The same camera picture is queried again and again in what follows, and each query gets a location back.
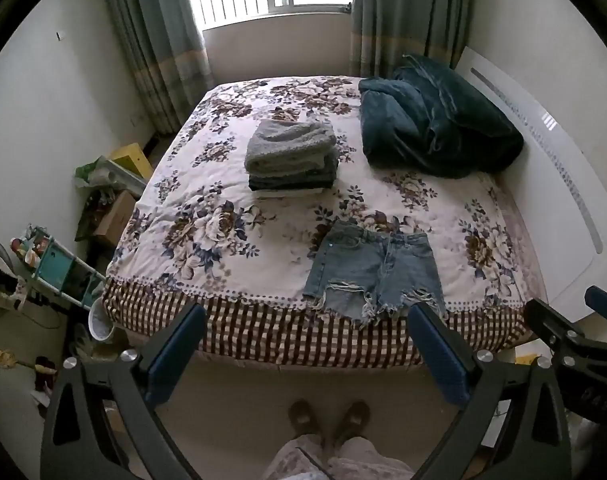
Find right brown slipper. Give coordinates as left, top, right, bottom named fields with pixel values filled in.
left=332, top=400, right=371, bottom=448

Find white headboard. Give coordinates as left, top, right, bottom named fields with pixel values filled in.
left=456, top=48, right=607, bottom=322

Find brown cardboard box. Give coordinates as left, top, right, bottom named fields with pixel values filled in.
left=93, top=191, right=136, bottom=247

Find right green curtain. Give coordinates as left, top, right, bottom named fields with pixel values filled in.
left=349, top=0, right=473, bottom=78

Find yellow box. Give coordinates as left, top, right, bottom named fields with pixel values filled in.
left=110, top=143, right=153, bottom=181

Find blue denim shorts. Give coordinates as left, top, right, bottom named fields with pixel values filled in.
left=303, top=221, right=447, bottom=326

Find grey fleece folded garment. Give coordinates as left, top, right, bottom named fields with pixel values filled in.
left=245, top=119, right=336, bottom=177

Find green curtain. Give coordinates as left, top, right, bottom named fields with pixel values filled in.
left=106, top=0, right=214, bottom=134
left=349, top=0, right=473, bottom=78

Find dark folded clothes stack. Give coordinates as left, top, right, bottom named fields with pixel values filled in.
left=248, top=151, right=338, bottom=192

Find left brown slipper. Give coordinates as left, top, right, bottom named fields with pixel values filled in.
left=287, top=400, right=324, bottom=444

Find brown slipper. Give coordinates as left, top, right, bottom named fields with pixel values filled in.
left=287, top=400, right=324, bottom=444
left=332, top=400, right=371, bottom=448

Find green plastic bag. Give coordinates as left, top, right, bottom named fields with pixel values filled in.
left=74, top=157, right=116, bottom=188

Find teal rack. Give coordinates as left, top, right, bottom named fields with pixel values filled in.
left=10, top=224, right=106, bottom=310

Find left green curtain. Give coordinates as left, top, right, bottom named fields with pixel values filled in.
left=106, top=0, right=214, bottom=134

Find white bucket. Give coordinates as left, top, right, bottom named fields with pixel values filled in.
left=88, top=298, right=115, bottom=342

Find dark teal blanket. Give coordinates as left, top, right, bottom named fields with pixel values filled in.
left=359, top=54, right=525, bottom=179

